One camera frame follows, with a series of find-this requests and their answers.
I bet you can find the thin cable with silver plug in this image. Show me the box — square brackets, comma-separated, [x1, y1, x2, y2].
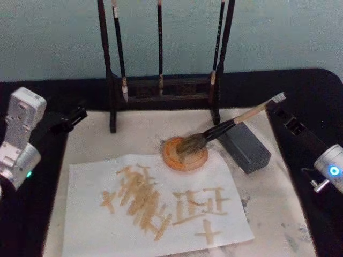
[301, 167, 330, 193]

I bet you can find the thin black hanging brush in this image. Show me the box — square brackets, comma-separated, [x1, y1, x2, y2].
[156, 0, 165, 97]
[110, 0, 129, 103]
[210, 0, 226, 105]

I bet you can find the black table cloth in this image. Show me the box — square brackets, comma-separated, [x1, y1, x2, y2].
[0, 68, 343, 257]

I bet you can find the white felt mat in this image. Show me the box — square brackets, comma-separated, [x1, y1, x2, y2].
[42, 108, 317, 257]

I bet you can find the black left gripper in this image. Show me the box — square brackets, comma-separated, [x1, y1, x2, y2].
[28, 106, 88, 152]

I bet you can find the round orange ink dish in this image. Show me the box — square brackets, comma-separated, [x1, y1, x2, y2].
[161, 136, 209, 172]

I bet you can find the dark wooden brush rack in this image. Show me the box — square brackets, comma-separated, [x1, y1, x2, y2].
[96, 0, 236, 134]

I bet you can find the large brush with bamboo handle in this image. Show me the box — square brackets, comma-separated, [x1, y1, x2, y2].
[175, 92, 287, 159]

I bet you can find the white paper with tan strokes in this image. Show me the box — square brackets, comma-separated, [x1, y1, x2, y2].
[61, 153, 255, 257]

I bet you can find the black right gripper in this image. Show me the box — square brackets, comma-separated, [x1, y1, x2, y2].
[267, 101, 333, 168]

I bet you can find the grey rectangular block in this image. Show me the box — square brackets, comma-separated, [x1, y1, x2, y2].
[218, 122, 272, 175]

